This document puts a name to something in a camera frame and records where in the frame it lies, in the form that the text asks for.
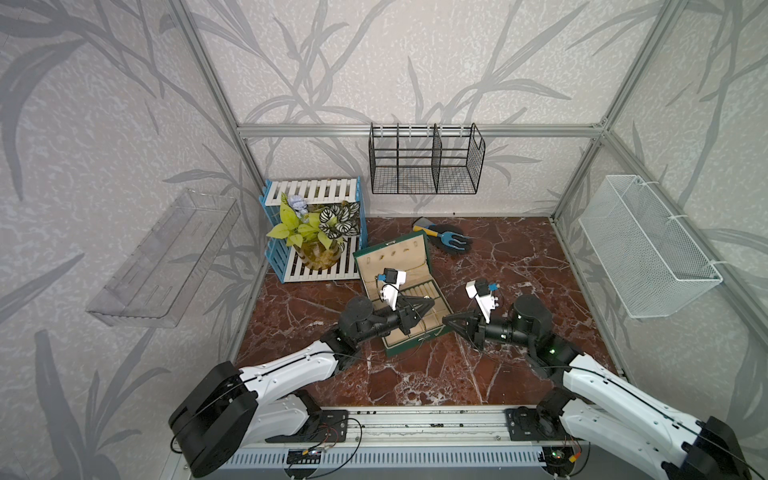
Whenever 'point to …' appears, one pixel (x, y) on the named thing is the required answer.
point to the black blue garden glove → (439, 229)
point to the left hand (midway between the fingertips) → (432, 305)
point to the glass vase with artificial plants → (316, 231)
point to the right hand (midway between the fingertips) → (444, 320)
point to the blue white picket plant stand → (283, 258)
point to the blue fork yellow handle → (445, 237)
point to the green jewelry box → (409, 254)
